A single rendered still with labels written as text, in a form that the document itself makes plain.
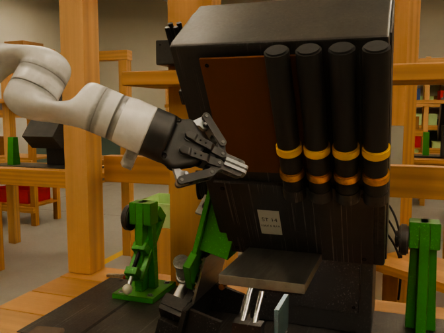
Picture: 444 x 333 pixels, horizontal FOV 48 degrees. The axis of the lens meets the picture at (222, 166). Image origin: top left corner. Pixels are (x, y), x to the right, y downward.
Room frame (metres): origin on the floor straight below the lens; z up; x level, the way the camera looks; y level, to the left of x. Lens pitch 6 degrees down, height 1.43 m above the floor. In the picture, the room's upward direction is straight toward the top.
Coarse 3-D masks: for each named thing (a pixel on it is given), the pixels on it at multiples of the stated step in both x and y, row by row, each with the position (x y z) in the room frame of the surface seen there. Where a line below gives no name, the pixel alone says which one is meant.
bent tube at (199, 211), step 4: (204, 196) 1.21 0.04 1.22; (204, 200) 1.20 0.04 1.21; (200, 204) 1.19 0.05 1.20; (200, 208) 1.18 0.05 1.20; (196, 212) 1.18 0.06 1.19; (200, 212) 1.18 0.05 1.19; (200, 264) 1.23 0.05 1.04; (180, 284) 1.18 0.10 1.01; (184, 284) 1.18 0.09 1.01; (180, 288) 1.17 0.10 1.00; (184, 288) 1.17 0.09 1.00; (176, 292) 1.17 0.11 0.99; (180, 292) 1.17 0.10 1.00; (184, 292) 1.17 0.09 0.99; (176, 296) 1.16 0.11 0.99; (180, 296) 1.16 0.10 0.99
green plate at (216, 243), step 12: (204, 204) 1.09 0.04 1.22; (204, 216) 1.09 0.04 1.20; (204, 228) 1.11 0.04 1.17; (216, 228) 1.10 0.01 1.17; (204, 240) 1.11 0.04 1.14; (216, 240) 1.10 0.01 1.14; (228, 240) 1.09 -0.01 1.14; (192, 252) 1.10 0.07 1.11; (204, 252) 1.16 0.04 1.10; (216, 252) 1.10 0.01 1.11; (228, 252) 1.09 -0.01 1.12
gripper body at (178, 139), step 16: (160, 112) 0.73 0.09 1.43; (160, 128) 0.71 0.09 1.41; (176, 128) 0.75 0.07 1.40; (192, 128) 0.76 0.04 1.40; (144, 144) 0.71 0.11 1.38; (160, 144) 0.71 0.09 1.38; (176, 144) 0.74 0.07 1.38; (192, 144) 0.75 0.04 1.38; (160, 160) 0.73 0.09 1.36; (176, 160) 0.73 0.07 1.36; (192, 160) 0.73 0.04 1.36
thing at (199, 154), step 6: (180, 150) 0.73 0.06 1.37; (186, 150) 0.73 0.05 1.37; (192, 150) 0.73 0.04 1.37; (192, 156) 0.73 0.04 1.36; (198, 156) 0.73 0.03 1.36; (204, 156) 0.74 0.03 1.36; (210, 156) 0.74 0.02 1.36; (204, 162) 0.74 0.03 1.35; (210, 162) 0.74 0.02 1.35; (216, 162) 0.74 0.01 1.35; (222, 162) 0.74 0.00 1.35
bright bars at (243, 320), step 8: (248, 288) 1.03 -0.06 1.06; (248, 296) 1.01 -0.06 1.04; (248, 304) 1.00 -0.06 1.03; (256, 304) 0.99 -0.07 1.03; (256, 312) 0.98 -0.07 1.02; (240, 320) 0.97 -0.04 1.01; (248, 320) 0.97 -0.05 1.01; (256, 320) 0.97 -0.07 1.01; (232, 328) 0.96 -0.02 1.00; (240, 328) 0.96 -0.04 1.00; (248, 328) 0.95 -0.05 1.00; (256, 328) 0.95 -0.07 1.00
